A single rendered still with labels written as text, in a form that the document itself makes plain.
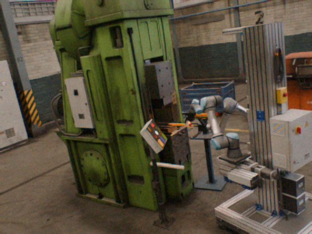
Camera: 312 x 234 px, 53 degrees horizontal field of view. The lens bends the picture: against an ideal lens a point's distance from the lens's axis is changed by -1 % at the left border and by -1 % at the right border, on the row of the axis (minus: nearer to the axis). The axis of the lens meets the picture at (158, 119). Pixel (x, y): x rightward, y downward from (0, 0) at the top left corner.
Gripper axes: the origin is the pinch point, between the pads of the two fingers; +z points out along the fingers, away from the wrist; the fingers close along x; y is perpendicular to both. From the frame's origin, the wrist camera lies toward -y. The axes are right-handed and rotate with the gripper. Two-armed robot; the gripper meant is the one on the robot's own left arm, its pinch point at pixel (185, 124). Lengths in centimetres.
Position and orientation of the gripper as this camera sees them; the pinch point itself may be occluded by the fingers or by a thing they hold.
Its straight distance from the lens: 378.8
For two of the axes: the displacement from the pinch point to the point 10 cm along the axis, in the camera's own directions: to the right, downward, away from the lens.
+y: 7.8, 4.9, -3.9
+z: -2.6, 8.2, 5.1
